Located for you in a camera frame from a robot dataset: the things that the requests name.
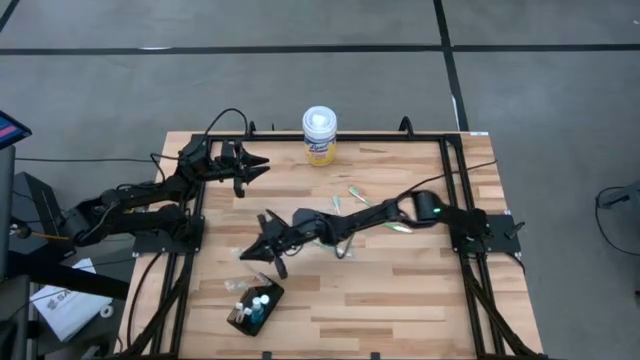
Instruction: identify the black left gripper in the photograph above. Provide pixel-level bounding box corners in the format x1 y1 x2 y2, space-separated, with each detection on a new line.
214 139 272 200

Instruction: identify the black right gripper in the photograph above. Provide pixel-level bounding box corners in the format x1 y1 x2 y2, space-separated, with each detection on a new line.
239 208 308 281

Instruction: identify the Lysol wipes canister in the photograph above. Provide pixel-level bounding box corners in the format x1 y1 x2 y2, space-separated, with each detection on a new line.
301 104 339 168

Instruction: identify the black mesh caddy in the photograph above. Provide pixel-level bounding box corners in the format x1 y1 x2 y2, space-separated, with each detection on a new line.
225 271 286 338

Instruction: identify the black floor beam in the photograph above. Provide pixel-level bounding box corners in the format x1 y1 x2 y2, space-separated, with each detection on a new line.
0 248 132 302

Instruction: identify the white paper booklet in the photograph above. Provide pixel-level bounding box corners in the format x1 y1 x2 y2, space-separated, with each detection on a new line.
28 257 114 344

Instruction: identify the black computer box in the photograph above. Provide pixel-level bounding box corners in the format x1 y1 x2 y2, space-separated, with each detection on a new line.
13 171 77 262

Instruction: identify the monitor with blue pink screen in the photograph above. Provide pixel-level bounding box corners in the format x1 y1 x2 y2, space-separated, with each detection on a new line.
0 109 33 151

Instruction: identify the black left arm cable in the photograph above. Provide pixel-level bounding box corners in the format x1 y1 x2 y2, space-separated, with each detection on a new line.
201 106 250 147

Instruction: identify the yellow cable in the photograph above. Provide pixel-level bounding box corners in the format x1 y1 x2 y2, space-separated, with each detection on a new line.
9 222 72 242

